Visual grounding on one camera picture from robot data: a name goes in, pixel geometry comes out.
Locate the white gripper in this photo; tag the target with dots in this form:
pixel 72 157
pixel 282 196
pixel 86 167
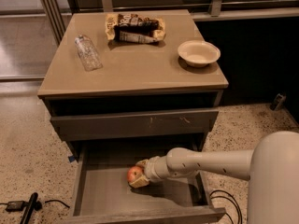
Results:
pixel 151 169

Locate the white bowl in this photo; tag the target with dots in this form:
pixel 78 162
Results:
pixel 198 53

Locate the brown chip bag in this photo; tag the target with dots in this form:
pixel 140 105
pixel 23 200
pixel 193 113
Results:
pixel 134 28

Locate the clear plastic bottle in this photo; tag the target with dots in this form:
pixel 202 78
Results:
pixel 88 53

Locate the blue tape piece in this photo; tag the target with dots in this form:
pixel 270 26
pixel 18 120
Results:
pixel 71 158

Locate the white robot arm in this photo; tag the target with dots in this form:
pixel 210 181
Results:
pixel 271 168

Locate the closed grey top drawer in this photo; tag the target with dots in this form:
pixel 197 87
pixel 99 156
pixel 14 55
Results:
pixel 134 124

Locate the black bar on floor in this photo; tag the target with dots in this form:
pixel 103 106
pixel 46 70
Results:
pixel 32 205

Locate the grey drawer cabinet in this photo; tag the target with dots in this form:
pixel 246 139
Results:
pixel 134 77

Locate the metal railing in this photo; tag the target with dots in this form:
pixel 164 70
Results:
pixel 201 10

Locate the open grey middle drawer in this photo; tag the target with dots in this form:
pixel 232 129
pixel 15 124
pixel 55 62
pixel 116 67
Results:
pixel 103 196

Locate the small dark floor device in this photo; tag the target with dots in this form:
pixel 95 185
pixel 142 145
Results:
pixel 278 102

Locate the red apple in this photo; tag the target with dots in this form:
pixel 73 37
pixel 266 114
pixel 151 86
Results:
pixel 134 173

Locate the black power adapter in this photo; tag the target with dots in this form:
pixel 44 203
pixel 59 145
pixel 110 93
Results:
pixel 15 206

